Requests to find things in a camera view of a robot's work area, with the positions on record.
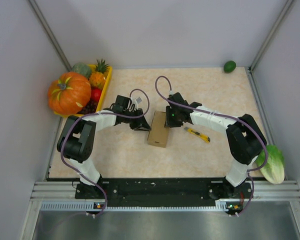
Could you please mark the green lettuce head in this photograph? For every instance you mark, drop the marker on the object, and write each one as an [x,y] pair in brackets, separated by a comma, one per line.
[274,169]

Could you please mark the yellow utility knife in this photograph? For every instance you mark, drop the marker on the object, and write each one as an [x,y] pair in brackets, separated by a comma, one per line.
[202,136]

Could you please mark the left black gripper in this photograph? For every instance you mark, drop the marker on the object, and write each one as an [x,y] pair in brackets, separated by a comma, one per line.
[140,124]

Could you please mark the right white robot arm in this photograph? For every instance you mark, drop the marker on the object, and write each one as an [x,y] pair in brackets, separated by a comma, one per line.
[245,139]

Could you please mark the dark grape bunch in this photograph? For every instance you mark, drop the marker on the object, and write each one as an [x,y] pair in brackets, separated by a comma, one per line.
[90,108]

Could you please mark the green squash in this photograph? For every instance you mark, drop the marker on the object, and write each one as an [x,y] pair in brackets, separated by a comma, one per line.
[82,68]

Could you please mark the green lime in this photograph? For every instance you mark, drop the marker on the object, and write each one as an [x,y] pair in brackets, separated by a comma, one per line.
[229,66]

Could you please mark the brown cardboard express box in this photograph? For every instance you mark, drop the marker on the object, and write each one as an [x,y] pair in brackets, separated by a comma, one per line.
[159,133]

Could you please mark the aluminium frame rail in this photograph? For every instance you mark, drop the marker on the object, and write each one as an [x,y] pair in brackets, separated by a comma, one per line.
[57,196]

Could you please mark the small pineapple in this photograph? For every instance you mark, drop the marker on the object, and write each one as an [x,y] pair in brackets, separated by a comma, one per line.
[97,78]

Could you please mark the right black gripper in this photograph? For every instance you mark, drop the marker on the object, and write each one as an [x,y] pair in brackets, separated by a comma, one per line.
[169,123]

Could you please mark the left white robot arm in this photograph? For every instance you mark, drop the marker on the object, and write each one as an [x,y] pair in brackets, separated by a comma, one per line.
[76,140]

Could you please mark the orange pumpkin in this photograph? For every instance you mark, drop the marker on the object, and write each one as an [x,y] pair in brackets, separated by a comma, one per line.
[69,94]

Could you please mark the yellow plastic tray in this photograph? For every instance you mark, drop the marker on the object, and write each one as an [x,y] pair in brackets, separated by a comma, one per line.
[104,90]

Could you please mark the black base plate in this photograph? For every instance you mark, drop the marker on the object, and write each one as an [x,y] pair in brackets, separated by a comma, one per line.
[161,192]

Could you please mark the red apple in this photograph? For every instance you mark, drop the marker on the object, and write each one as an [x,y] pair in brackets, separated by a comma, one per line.
[96,94]

